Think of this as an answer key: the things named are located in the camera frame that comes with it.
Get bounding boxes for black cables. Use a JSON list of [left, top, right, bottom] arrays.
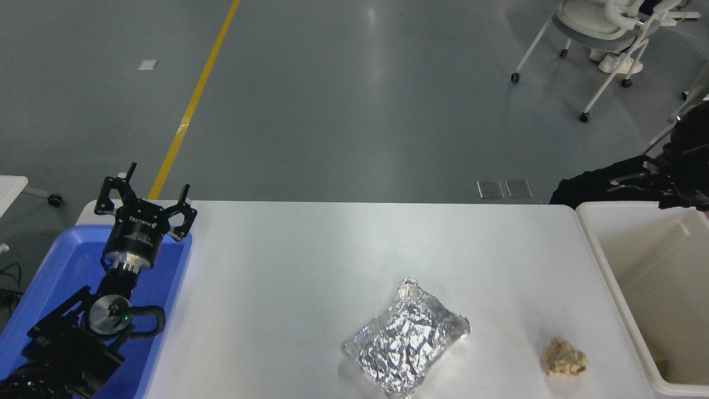
[[0, 262, 23, 312]]

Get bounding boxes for white chair frame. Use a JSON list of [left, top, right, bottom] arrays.
[[633, 64, 709, 162]]

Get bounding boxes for crumpled silver foil tray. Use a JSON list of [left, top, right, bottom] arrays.
[[341, 277, 471, 398]]

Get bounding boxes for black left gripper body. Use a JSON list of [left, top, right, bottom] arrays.
[[104, 201, 172, 263]]

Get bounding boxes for white wheeled office chair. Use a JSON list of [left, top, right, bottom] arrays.
[[511, 0, 704, 124]]

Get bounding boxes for crumpled tan paper ball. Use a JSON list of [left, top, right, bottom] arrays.
[[541, 336, 588, 378]]

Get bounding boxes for white table with caster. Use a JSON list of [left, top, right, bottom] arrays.
[[0, 176, 63, 219]]

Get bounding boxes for person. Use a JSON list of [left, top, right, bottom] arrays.
[[549, 103, 709, 207], [589, 48, 644, 75]]

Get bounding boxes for blue plastic tray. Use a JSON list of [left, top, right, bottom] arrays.
[[0, 224, 193, 399]]

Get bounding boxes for large pale plastic bin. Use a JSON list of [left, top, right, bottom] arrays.
[[576, 201, 709, 397]]

